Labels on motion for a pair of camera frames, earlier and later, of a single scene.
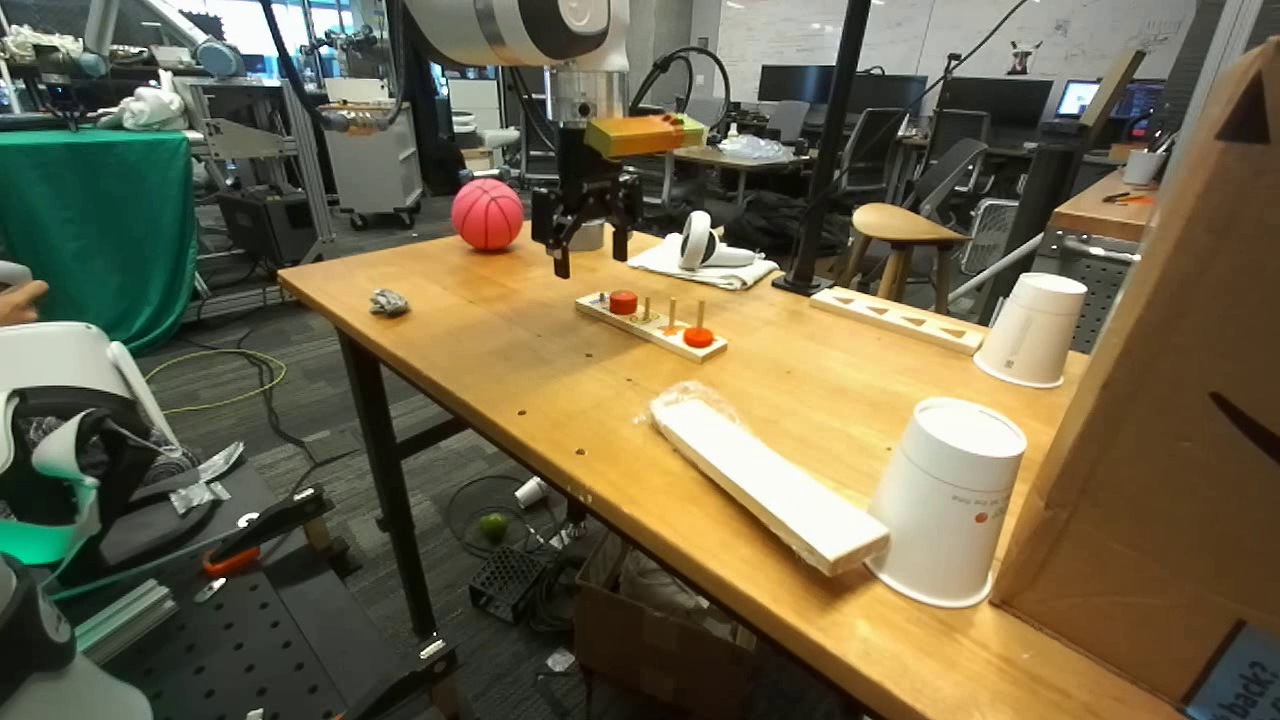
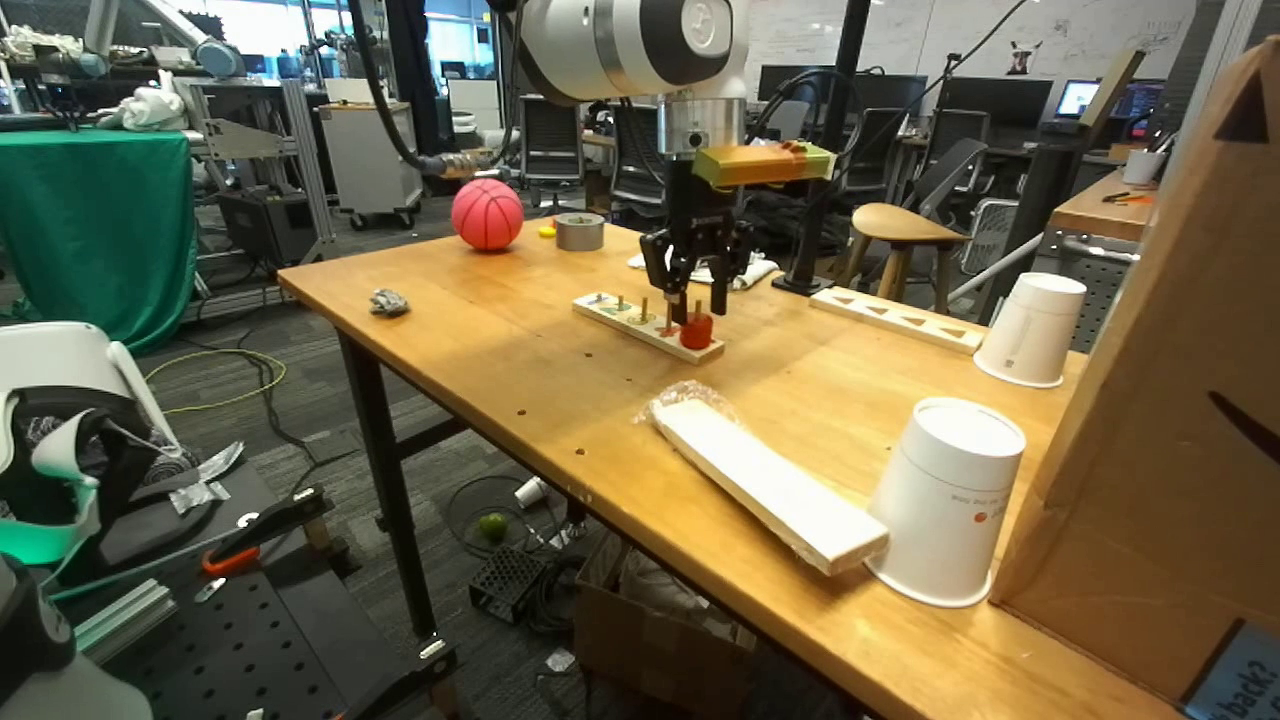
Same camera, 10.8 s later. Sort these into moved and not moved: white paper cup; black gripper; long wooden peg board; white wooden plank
Moved: black gripper
Not moved: long wooden peg board; white paper cup; white wooden plank
